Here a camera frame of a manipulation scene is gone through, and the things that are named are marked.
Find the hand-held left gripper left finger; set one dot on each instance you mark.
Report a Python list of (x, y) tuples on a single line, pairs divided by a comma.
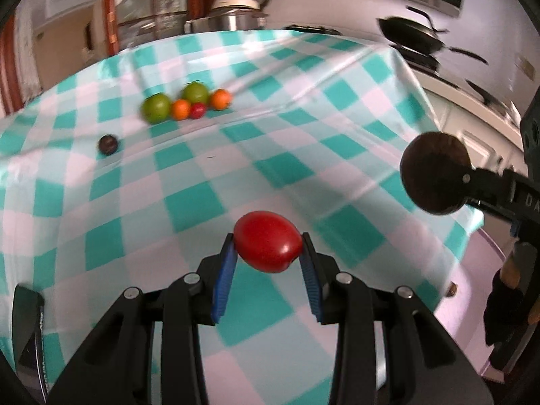
[(223, 280)]

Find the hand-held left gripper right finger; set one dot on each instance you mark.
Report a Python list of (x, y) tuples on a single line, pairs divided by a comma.
[(311, 289)]

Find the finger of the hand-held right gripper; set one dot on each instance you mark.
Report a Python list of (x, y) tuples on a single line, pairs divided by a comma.
[(485, 181), (491, 210)]

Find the white foam box purple rim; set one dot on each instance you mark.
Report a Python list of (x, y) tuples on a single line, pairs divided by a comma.
[(468, 303)]

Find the small red cherry tomato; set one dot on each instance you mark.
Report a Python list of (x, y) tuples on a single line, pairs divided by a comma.
[(197, 111)]

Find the orange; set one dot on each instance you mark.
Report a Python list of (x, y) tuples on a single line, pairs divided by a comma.
[(180, 109), (221, 99)]

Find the dark brown round fruit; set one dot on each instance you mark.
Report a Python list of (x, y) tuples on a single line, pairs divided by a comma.
[(108, 144)]

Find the green apple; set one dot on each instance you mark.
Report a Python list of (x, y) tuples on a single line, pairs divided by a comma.
[(156, 109), (195, 92)]

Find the person's right hand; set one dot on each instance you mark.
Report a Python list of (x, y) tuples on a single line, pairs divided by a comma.
[(504, 316)]

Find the white kitchen cabinet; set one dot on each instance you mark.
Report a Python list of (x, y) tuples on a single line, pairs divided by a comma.
[(476, 130)]

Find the black flat frying pan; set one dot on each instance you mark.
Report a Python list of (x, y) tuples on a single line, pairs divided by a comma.
[(491, 97)]

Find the gas stove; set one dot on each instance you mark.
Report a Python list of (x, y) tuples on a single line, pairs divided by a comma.
[(419, 61)]

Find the teal white checkered tablecloth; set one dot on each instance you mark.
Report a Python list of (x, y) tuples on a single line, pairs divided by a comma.
[(274, 143)]

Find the steel pot with lid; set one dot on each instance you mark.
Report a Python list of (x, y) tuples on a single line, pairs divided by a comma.
[(230, 19)]

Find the wooden glass door cabinet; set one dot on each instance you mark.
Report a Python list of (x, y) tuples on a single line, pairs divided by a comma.
[(143, 8)]

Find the red brown door frame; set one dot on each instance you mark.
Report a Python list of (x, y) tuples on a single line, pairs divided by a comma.
[(9, 67)]

